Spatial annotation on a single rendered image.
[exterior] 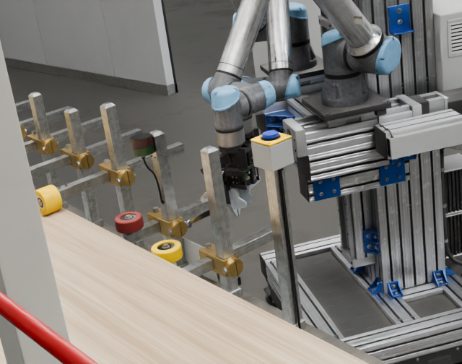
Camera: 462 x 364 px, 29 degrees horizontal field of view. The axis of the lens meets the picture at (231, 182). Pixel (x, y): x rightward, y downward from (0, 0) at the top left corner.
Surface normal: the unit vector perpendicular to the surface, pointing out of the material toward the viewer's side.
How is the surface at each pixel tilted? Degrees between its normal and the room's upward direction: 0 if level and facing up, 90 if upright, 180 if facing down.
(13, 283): 90
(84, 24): 90
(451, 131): 90
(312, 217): 0
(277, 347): 0
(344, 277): 0
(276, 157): 90
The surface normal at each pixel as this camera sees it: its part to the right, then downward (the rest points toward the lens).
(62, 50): -0.71, 0.35
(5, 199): 0.62, 0.22
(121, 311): -0.13, -0.92
